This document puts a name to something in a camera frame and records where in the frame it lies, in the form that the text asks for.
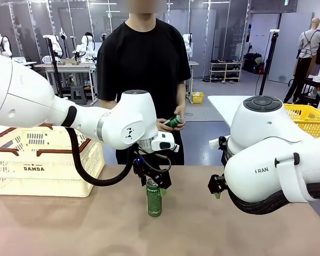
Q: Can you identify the cream basket with brown handles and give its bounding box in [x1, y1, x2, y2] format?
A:
[0, 124, 106, 198]

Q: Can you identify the person's left hand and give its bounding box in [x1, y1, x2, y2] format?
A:
[173, 105, 188, 132]

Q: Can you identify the small white desk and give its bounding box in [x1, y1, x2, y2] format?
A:
[15, 60, 38, 70]

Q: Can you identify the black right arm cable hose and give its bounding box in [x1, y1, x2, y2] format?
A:
[227, 182, 320, 215]

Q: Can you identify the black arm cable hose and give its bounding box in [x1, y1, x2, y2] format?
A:
[227, 182, 320, 215]
[65, 126, 139, 187]

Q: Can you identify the person in black t-shirt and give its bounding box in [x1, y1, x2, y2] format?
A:
[97, 0, 192, 165]

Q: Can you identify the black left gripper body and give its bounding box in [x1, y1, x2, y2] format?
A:
[133, 151, 168, 179]

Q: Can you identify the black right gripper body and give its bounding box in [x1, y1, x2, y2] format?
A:
[207, 174, 229, 195]

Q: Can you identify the white shoe rack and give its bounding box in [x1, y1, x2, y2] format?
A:
[209, 60, 243, 83]

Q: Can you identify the long white workbench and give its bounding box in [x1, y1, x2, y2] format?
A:
[34, 60, 99, 105]

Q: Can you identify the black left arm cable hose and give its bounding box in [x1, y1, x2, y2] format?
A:
[65, 126, 139, 187]

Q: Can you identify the white background desk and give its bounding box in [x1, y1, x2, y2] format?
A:
[188, 60, 200, 105]

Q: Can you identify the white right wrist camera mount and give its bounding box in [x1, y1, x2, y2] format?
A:
[208, 135, 229, 150]

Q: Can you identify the green slim drink can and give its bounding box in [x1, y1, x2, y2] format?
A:
[164, 114, 185, 129]
[146, 179, 164, 217]

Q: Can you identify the person's left forearm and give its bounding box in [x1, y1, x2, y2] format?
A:
[177, 87, 188, 107]

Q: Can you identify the black tripod with white head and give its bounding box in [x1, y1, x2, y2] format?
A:
[258, 29, 280, 97]

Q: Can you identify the grey step stool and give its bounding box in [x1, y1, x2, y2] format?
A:
[69, 85, 88, 106]

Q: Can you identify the yellow plastic basket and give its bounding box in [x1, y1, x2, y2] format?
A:
[283, 103, 320, 139]

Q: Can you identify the person's right hand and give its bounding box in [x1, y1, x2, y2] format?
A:
[156, 118, 177, 132]

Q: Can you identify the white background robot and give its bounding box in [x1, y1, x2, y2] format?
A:
[0, 33, 13, 58]
[182, 34, 193, 57]
[76, 31, 97, 58]
[42, 34, 63, 63]

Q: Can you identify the black bag pile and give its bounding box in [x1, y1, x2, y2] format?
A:
[242, 52, 265, 75]

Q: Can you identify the black tripod pole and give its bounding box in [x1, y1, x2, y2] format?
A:
[44, 36, 64, 98]

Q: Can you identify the mannequin with grey apron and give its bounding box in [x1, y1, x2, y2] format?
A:
[284, 18, 320, 105]

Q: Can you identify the white table with grey leg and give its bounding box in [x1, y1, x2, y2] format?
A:
[207, 95, 257, 128]

